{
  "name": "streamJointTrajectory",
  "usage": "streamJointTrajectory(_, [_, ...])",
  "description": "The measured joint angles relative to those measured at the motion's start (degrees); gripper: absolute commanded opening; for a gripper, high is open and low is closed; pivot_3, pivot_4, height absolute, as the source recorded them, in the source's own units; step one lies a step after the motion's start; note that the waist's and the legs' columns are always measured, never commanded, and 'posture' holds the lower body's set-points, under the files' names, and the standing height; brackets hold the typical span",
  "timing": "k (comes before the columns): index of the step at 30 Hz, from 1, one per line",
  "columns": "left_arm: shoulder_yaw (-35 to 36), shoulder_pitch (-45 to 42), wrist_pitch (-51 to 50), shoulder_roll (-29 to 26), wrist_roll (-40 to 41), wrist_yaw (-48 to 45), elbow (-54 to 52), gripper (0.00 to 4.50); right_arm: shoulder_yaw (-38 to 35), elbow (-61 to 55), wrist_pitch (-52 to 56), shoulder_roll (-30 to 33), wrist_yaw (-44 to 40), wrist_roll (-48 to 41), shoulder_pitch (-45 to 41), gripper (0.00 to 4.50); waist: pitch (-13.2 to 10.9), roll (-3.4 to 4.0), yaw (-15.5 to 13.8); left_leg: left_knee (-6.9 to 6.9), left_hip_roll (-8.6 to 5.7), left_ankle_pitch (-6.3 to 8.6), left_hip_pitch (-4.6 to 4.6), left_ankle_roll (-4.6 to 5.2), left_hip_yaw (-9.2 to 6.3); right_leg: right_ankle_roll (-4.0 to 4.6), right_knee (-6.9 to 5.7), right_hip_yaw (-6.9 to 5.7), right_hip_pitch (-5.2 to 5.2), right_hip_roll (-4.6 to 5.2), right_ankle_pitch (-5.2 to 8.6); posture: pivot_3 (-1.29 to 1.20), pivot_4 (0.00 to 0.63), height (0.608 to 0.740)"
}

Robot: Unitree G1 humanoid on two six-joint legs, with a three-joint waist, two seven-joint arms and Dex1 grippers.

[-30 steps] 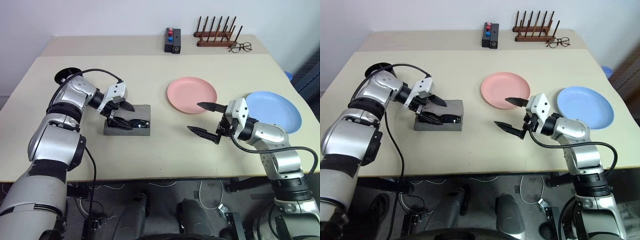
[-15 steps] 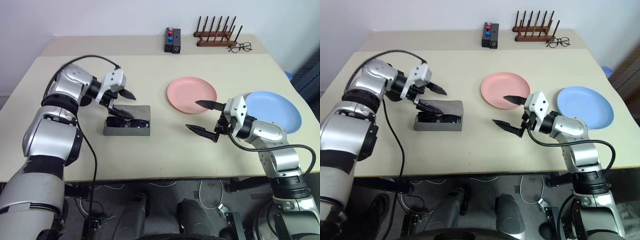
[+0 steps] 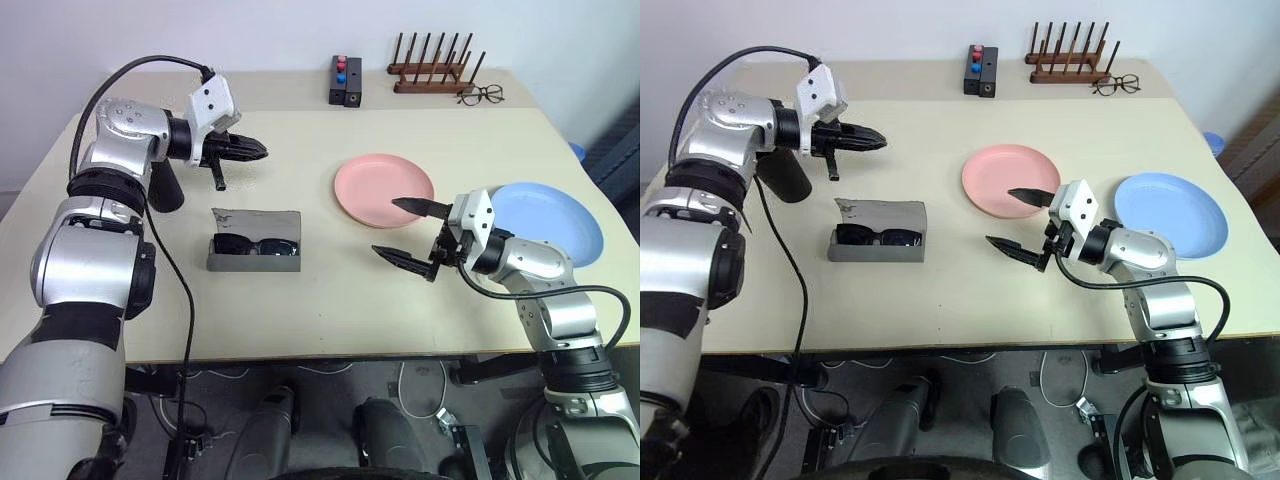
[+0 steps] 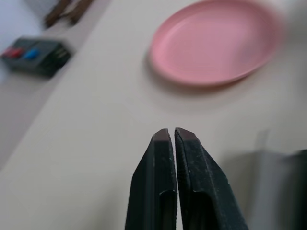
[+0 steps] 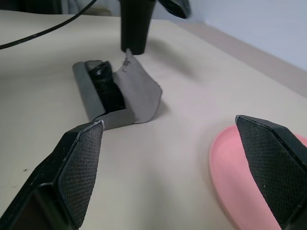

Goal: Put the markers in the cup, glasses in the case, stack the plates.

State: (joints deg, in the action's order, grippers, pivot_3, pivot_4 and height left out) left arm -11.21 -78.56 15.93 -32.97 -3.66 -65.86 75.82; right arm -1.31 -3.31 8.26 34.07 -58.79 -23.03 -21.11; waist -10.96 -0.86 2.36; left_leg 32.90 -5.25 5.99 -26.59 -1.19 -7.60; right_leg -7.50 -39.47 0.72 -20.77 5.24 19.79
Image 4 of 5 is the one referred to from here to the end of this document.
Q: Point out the pink plate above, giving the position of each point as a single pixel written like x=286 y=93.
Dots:
x=211 y=43

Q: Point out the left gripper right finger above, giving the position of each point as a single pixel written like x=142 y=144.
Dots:
x=201 y=182

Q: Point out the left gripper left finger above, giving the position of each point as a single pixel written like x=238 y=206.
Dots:
x=151 y=182

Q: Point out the black box with coloured buttons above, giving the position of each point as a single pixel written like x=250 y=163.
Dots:
x=28 y=63

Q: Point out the wooden peg rack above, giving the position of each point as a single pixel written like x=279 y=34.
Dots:
x=60 y=14

